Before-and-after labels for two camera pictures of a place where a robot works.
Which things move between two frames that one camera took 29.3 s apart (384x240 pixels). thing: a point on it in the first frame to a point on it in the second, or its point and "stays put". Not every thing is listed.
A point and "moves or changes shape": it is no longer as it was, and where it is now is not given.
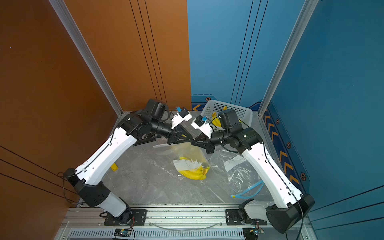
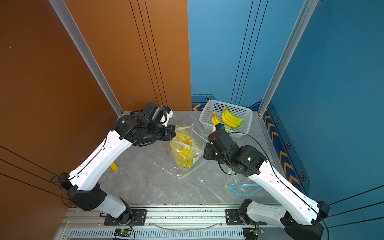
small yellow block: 114,167 stays put
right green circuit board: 252,233 stays put
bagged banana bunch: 189,161 moves or changes shape
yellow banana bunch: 214,119 moves or changes shape
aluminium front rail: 157,217 stays put
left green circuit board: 125,232 stays put
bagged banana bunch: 236,174 to 215,121
